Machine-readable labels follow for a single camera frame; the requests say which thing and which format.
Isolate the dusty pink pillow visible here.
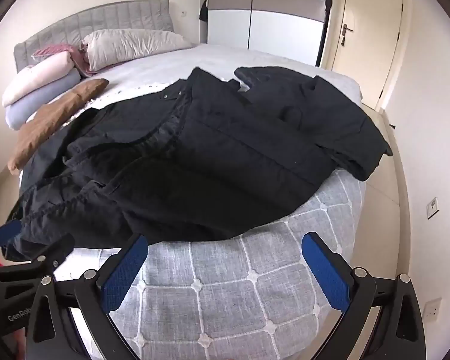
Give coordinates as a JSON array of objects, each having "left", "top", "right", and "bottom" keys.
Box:
[{"left": 31, "top": 43, "right": 98, "bottom": 79}]

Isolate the lavender pillow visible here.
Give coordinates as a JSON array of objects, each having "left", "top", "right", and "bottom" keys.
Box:
[{"left": 5, "top": 68, "right": 82, "bottom": 131}]

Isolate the white and grey wardrobe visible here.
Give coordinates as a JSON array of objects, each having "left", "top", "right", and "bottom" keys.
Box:
[{"left": 206, "top": 0, "right": 332, "bottom": 66}]

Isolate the light pink pillow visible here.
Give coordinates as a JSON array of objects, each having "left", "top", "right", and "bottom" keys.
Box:
[{"left": 2, "top": 50, "right": 76, "bottom": 107}]

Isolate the black pole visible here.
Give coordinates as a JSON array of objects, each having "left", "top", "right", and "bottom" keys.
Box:
[{"left": 315, "top": 0, "right": 336, "bottom": 67}]

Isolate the bed with quilted mattress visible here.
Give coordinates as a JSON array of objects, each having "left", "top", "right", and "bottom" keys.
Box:
[{"left": 19, "top": 42, "right": 366, "bottom": 360}]

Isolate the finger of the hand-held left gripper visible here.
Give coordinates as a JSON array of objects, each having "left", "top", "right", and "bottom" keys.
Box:
[
  {"left": 0, "top": 219, "right": 23, "bottom": 250},
  {"left": 30, "top": 233, "right": 76, "bottom": 272}
]

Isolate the black jacket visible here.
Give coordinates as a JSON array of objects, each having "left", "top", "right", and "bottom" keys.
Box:
[{"left": 0, "top": 65, "right": 394, "bottom": 261}]

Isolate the grey padded headboard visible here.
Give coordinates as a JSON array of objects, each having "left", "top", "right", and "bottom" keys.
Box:
[{"left": 14, "top": 0, "right": 174, "bottom": 74}]

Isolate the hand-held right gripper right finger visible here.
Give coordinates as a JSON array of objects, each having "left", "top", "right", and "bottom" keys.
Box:
[{"left": 301, "top": 232, "right": 428, "bottom": 360}]

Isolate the brown cushion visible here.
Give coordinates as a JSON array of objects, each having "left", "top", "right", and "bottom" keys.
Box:
[{"left": 7, "top": 78, "right": 110, "bottom": 173}]

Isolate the beige pillow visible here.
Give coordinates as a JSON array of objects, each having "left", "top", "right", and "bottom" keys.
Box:
[{"left": 82, "top": 28, "right": 193, "bottom": 72}]

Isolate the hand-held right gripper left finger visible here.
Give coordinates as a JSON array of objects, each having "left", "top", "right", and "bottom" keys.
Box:
[{"left": 24, "top": 232, "right": 151, "bottom": 360}]

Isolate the cream door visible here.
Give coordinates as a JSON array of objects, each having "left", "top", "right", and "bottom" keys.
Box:
[{"left": 320, "top": 0, "right": 404, "bottom": 111}]

